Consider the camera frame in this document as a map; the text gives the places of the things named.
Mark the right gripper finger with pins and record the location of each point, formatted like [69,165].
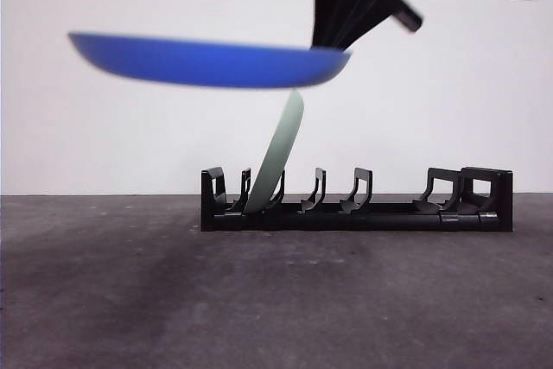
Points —
[367,6]
[328,10]

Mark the blue round plate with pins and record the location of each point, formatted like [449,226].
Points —
[207,64]

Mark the green round plate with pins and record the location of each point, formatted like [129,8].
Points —
[281,148]

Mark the black plastic plate rack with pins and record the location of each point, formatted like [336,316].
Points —
[367,220]

